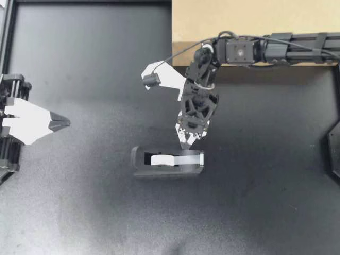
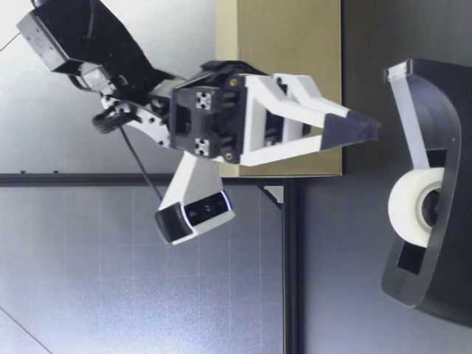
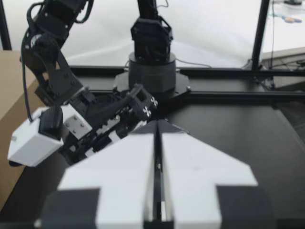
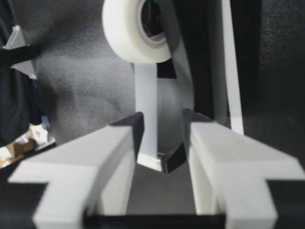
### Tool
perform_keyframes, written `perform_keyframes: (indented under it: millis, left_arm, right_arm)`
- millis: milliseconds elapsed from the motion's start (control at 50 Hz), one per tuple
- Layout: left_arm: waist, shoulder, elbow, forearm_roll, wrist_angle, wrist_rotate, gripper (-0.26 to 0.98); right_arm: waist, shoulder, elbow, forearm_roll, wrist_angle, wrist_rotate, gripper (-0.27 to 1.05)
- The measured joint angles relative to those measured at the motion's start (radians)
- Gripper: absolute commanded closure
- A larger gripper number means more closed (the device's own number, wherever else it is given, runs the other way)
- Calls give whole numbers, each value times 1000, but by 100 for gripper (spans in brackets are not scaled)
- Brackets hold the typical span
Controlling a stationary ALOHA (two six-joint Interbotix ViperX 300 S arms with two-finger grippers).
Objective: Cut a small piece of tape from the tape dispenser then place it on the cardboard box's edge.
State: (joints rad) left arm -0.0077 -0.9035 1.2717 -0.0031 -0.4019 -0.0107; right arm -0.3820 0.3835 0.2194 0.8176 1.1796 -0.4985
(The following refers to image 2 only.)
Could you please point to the black frame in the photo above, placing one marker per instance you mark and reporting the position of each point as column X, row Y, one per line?
column 291, row 258

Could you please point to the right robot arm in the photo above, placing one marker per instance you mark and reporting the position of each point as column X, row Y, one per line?
column 110, row 33

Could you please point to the cardboard box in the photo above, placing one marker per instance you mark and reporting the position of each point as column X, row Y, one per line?
column 287, row 33

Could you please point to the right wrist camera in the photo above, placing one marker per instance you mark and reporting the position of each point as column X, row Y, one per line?
column 199, row 217

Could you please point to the black tape dispenser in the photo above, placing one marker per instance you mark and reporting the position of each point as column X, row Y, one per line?
column 442, row 110

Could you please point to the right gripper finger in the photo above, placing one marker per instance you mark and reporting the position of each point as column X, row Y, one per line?
column 343, row 129
column 300, row 83

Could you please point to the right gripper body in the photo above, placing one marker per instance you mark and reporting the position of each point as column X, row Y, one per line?
column 206, row 121

